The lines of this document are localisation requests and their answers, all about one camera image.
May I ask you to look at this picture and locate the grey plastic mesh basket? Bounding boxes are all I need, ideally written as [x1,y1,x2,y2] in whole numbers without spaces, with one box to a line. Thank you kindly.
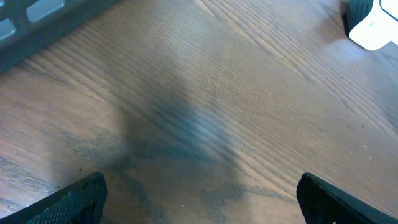
[1,0,118,73]

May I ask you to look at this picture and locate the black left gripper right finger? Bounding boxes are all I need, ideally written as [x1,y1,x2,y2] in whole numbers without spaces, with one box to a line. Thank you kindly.
[297,172,397,224]

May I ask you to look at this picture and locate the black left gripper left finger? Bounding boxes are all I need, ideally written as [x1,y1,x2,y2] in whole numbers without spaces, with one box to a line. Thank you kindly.
[1,172,108,224]

